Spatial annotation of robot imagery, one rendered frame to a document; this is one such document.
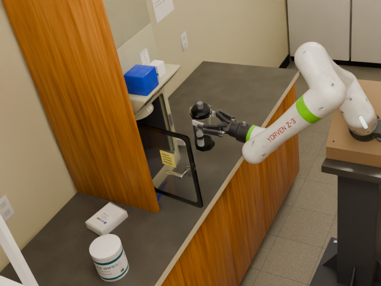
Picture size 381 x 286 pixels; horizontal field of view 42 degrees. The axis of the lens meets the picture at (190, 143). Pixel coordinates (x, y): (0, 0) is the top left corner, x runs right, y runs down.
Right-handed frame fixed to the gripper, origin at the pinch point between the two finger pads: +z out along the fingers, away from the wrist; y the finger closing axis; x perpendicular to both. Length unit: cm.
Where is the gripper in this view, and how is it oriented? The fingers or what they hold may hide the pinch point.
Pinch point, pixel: (202, 117)
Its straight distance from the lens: 239.3
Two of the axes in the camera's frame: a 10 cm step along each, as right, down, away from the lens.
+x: 0.9, 7.2, 6.9
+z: -8.4, -3.2, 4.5
